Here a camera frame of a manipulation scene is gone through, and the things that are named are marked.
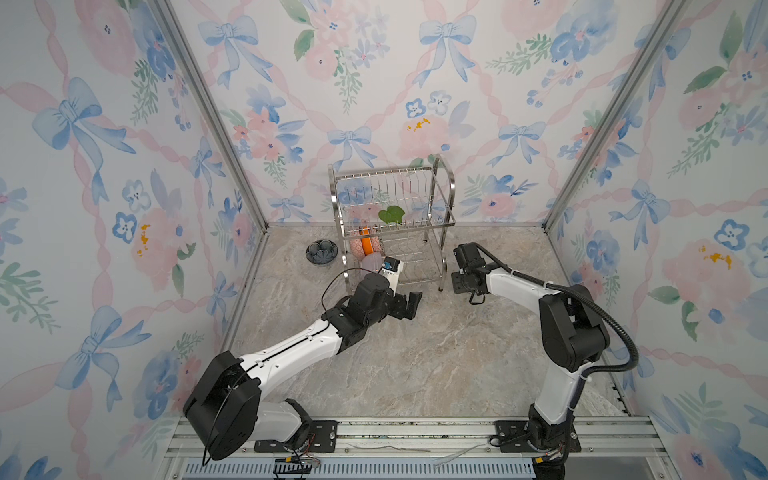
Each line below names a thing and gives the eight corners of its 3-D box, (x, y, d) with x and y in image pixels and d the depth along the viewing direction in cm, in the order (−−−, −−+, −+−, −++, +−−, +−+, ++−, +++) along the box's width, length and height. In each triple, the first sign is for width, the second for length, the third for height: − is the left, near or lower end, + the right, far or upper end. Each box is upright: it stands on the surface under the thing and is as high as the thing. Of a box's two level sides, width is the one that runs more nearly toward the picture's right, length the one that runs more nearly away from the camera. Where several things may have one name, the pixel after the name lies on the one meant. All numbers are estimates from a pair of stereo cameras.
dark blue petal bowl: (306, 264, 110) (304, 257, 106) (310, 247, 115) (308, 239, 111) (335, 265, 110) (333, 257, 106) (338, 247, 115) (336, 239, 111)
